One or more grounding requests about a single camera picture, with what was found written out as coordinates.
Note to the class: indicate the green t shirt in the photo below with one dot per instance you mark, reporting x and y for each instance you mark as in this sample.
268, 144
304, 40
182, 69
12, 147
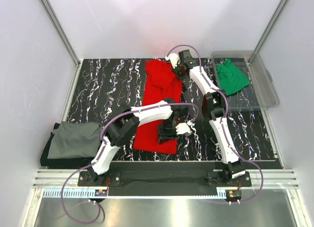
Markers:
231, 79

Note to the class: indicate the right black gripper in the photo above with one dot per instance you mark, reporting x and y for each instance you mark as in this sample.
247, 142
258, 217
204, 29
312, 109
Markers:
181, 77

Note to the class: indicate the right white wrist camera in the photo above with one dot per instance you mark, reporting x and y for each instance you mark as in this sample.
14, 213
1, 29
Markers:
173, 58

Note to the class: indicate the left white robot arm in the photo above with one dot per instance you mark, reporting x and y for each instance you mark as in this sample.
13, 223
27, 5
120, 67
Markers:
120, 129

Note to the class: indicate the grey folded t shirt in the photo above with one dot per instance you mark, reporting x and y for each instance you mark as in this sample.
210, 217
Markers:
75, 140

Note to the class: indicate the clear plastic bin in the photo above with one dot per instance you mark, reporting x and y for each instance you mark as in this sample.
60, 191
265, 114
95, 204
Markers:
260, 93

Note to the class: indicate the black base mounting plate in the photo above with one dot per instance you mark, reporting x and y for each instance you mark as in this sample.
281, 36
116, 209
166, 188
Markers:
163, 183

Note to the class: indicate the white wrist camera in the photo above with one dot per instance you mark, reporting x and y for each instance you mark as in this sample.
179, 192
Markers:
173, 58
183, 129

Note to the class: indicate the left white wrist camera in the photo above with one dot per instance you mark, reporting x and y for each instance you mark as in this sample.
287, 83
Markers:
183, 129

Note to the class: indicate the aluminium frame rail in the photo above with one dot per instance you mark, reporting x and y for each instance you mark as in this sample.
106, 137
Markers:
57, 183

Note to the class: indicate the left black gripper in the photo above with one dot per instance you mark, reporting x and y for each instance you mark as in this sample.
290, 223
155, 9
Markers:
164, 137

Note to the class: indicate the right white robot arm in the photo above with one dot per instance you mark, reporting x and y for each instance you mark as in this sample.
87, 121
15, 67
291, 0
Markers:
214, 109

